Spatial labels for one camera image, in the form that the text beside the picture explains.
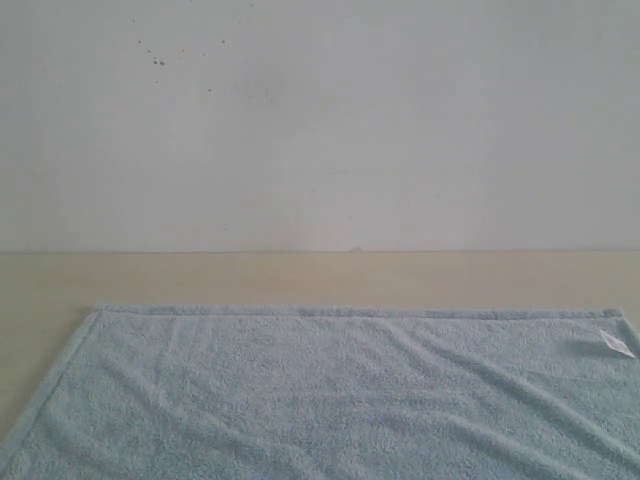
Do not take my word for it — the light blue terry towel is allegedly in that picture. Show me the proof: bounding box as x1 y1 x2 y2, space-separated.
1 305 639 479

